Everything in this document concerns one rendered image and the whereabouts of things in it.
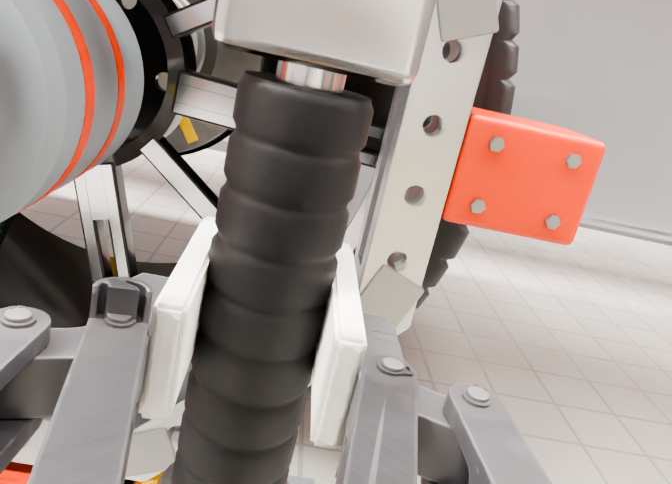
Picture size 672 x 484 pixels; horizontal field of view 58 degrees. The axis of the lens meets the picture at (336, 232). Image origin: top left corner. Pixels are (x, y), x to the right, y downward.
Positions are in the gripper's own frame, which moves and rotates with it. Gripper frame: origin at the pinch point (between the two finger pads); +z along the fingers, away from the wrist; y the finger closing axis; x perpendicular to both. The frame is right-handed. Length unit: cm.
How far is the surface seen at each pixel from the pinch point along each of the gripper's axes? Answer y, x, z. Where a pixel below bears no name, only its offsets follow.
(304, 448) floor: 17, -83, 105
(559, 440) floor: 89, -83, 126
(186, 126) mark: -16, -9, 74
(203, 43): -15, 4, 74
